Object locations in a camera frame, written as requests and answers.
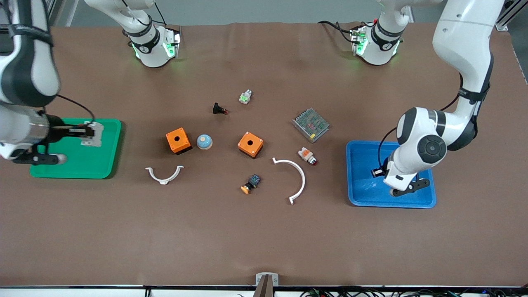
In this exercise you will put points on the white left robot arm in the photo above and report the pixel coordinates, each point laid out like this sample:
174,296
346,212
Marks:
462,37

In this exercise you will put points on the orange button box black base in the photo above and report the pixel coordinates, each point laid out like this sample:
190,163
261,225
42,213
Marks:
183,142
255,144

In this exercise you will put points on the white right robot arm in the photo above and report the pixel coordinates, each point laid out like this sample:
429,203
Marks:
29,70

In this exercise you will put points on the aluminium frame profile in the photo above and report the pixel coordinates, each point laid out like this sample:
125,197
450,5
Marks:
509,16
62,12

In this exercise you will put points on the small black push button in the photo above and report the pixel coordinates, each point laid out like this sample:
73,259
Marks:
216,108

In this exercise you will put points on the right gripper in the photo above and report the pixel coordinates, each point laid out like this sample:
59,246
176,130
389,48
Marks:
56,124

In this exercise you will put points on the orange white red button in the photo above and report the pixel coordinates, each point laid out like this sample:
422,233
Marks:
306,154

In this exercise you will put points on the blue plastic tray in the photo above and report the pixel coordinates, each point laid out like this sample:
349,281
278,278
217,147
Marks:
367,189

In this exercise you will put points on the green plastic tray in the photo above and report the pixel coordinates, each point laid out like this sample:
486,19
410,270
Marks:
74,165

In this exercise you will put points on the small green white switch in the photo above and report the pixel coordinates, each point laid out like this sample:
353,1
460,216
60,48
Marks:
245,97

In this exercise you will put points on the yellow mushroom push button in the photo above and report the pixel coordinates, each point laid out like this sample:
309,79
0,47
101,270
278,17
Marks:
253,181

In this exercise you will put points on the metal mesh power supply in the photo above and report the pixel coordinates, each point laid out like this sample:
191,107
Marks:
311,125

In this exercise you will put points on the grey metal table bracket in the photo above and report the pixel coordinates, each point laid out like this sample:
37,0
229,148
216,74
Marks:
260,279

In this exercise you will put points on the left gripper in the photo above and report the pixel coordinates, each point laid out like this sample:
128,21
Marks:
377,172

